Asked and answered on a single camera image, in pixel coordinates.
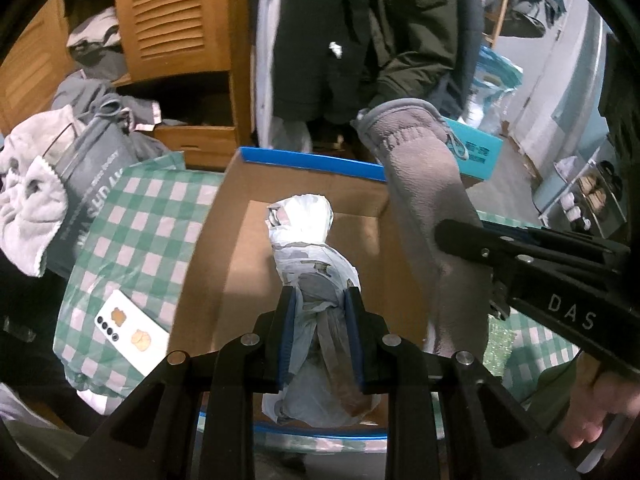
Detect hanging black coat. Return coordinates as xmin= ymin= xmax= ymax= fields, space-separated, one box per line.
xmin=272 ymin=0 xmax=383 ymax=127

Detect white plastic bag bundle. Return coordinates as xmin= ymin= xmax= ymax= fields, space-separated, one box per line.
xmin=261 ymin=193 xmax=382 ymax=426

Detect green glittery cloth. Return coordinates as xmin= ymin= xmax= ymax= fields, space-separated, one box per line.
xmin=486 ymin=319 xmax=517 ymax=377

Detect wooden wardrobe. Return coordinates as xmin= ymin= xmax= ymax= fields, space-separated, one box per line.
xmin=0 ymin=0 xmax=257 ymax=172

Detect person's right hand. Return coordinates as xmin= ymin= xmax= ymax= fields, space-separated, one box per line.
xmin=561 ymin=367 xmax=640 ymax=461

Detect blue-rimmed cardboard box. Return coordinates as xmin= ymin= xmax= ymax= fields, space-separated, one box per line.
xmin=167 ymin=146 xmax=443 ymax=441

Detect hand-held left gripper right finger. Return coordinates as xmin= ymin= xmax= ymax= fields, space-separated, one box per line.
xmin=344 ymin=286 xmax=583 ymax=480

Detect grey printed paper bag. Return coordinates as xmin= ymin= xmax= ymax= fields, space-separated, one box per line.
xmin=44 ymin=114 xmax=172 ymax=282

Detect wooden rack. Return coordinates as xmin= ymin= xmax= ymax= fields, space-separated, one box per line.
xmin=476 ymin=0 xmax=517 ymax=47

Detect folded clothes on shelf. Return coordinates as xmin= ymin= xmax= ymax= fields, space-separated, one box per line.
xmin=64 ymin=6 xmax=129 ymax=82

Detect green checked blanket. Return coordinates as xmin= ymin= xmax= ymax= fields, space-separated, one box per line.
xmin=52 ymin=152 xmax=601 ymax=457

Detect person's right forearm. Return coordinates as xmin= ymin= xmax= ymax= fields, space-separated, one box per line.
xmin=520 ymin=355 xmax=598 ymax=433

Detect panelled wooden wardrobe door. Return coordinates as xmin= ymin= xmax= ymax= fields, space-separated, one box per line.
xmin=0 ymin=4 xmax=72 ymax=132

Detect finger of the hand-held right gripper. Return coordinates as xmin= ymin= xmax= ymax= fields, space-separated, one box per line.
xmin=434 ymin=218 xmax=632 ymax=272
xmin=477 ymin=224 xmax=626 ymax=254

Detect louvered wooden wardrobe door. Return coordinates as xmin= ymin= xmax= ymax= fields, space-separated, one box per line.
xmin=112 ymin=0 xmax=234 ymax=79

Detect hanging olive jacket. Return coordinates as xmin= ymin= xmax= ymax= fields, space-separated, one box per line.
xmin=369 ymin=0 xmax=483 ymax=117

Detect wooden wardrobe drawer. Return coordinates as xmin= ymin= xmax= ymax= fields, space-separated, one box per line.
xmin=151 ymin=124 xmax=239 ymax=155

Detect teal printed box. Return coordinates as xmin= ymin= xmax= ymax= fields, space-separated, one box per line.
xmin=439 ymin=114 xmax=504 ymax=184

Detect white smartphone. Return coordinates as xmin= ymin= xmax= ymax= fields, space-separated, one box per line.
xmin=94 ymin=288 xmax=171 ymax=379

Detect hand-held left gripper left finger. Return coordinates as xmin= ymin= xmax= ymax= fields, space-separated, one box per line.
xmin=82 ymin=286 xmax=301 ymax=480

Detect taupe grey fleece sock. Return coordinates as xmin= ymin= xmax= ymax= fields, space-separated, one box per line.
xmin=351 ymin=98 xmax=495 ymax=377

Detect grey hoodie pile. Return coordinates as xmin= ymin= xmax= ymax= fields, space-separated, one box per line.
xmin=51 ymin=71 xmax=167 ymax=137

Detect clear teal-printed plastic bag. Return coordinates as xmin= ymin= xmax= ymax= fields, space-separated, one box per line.
xmin=469 ymin=44 xmax=524 ymax=132

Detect light grey towel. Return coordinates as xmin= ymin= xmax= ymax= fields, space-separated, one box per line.
xmin=0 ymin=106 xmax=77 ymax=279

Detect shoe rack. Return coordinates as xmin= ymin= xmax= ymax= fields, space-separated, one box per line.
xmin=536 ymin=156 xmax=629 ymax=242

